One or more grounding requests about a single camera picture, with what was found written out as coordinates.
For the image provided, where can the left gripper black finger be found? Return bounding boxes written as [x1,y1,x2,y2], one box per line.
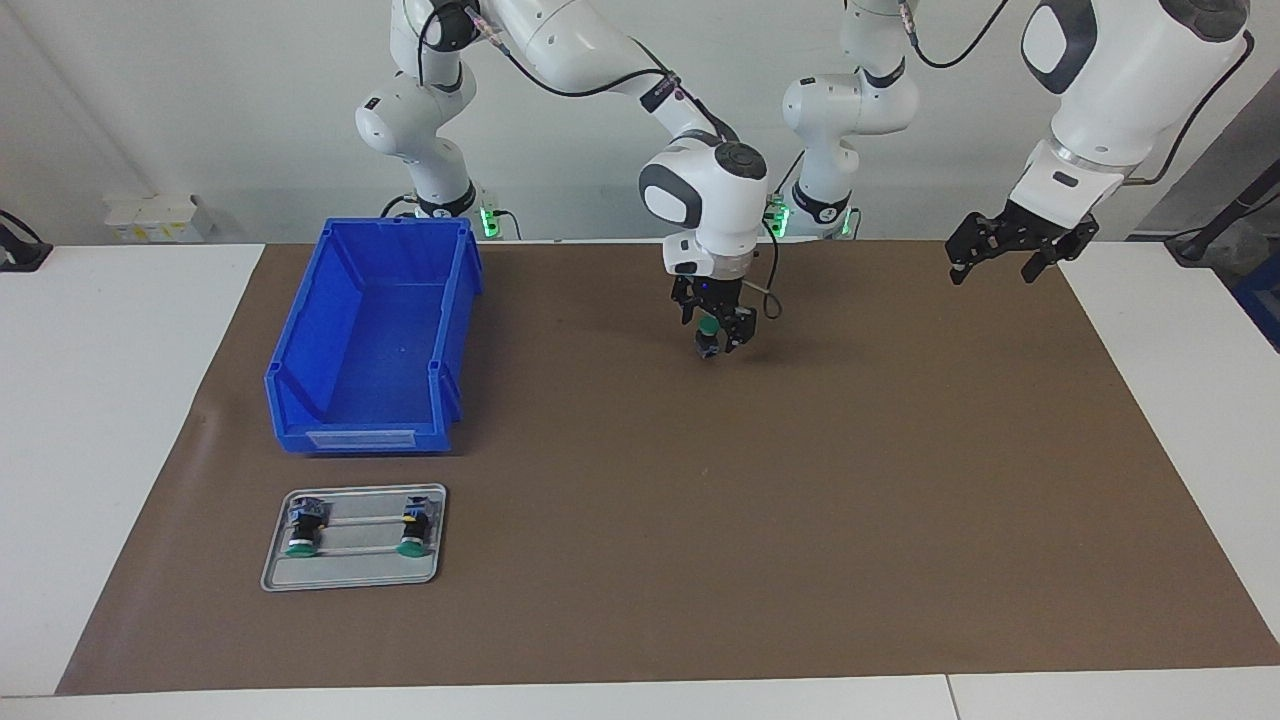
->
[945,212,1006,287]
[1020,215,1101,284]

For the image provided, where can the brown paper table mat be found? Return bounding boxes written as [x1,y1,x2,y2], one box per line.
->
[55,238,1280,696]

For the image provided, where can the black stand pole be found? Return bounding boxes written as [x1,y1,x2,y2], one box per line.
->
[1165,158,1280,266]

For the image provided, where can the blue crate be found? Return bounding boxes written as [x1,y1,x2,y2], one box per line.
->
[1232,255,1280,353]

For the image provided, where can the blue plastic storage bin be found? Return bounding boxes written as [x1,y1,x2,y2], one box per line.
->
[264,215,486,457]

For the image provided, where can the silver metal tray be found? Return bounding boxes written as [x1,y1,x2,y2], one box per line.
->
[260,483,448,593]

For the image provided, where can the white socket box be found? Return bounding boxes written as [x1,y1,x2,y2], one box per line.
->
[103,193,216,244]

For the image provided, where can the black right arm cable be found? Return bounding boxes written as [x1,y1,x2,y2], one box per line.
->
[418,0,783,321]

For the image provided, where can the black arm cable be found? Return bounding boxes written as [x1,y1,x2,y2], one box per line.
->
[895,0,1256,189]
[418,0,783,321]

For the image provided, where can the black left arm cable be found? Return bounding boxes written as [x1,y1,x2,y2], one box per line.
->
[895,0,1256,189]

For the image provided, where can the black clamp mount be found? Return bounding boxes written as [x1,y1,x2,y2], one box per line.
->
[0,208,53,273]

